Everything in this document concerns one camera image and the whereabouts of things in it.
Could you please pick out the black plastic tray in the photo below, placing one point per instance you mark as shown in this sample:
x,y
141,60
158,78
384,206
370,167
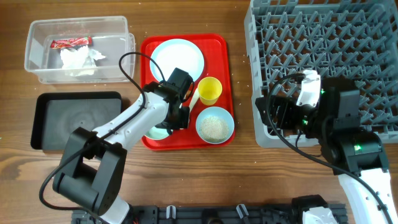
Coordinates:
x,y
57,115

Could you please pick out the clear plastic bin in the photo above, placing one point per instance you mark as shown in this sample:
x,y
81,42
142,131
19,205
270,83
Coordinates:
x,y
110,37

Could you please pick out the white rice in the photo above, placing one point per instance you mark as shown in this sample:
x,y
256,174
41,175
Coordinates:
x,y
214,129

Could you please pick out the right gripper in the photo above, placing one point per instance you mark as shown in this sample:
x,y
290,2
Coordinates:
x,y
286,106

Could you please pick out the green bowl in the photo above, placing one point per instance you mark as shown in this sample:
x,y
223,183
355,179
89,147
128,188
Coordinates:
x,y
157,133

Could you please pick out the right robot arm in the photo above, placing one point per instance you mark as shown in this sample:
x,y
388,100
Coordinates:
x,y
356,156

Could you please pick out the grey dishwasher rack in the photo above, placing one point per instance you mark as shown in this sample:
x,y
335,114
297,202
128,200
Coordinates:
x,y
346,39

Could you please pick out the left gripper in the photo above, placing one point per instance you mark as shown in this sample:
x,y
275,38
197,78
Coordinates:
x,y
182,124

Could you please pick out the white tissue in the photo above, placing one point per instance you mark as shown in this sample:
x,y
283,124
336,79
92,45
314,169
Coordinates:
x,y
82,60

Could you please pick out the red serving tray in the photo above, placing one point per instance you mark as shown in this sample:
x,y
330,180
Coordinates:
x,y
215,52

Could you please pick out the white plastic spoon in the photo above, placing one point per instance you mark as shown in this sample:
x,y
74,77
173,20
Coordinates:
x,y
194,100

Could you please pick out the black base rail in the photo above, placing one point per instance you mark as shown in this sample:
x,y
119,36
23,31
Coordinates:
x,y
304,209

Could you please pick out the red snack wrapper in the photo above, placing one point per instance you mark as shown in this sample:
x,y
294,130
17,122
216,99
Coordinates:
x,y
69,43

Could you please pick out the light blue bowl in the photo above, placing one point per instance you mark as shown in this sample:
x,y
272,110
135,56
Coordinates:
x,y
220,112

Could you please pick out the yellow plastic cup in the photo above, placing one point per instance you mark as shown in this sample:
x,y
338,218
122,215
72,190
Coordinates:
x,y
209,90

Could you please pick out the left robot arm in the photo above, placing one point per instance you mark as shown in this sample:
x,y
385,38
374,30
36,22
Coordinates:
x,y
92,165

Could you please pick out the light blue plate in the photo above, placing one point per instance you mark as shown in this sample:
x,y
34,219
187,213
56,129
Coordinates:
x,y
177,53

